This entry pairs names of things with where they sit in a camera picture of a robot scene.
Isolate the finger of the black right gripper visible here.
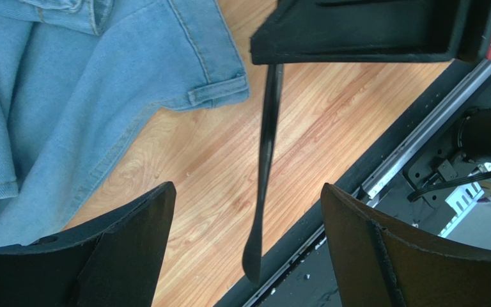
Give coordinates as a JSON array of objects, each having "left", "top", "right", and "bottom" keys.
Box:
[{"left": 251, "top": 0, "right": 471, "bottom": 65}]

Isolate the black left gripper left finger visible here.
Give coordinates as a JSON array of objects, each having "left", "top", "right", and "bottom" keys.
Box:
[{"left": 0, "top": 182, "right": 176, "bottom": 306}]

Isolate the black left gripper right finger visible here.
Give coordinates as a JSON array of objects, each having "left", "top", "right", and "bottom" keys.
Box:
[{"left": 320, "top": 184, "right": 491, "bottom": 306}]

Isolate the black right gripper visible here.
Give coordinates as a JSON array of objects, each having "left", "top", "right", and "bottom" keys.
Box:
[{"left": 458, "top": 1, "right": 491, "bottom": 62}]

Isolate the black plastic knife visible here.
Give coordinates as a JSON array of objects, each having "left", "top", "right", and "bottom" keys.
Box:
[{"left": 242, "top": 64, "right": 284, "bottom": 286}]

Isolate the light blue denim jacket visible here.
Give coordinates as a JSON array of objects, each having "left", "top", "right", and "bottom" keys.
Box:
[{"left": 0, "top": 1, "right": 250, "bottom": 247}]

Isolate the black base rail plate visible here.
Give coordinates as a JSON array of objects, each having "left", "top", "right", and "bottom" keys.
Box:
[{"left": 218, "top": 61, "right": 491, "bottom": 306}]

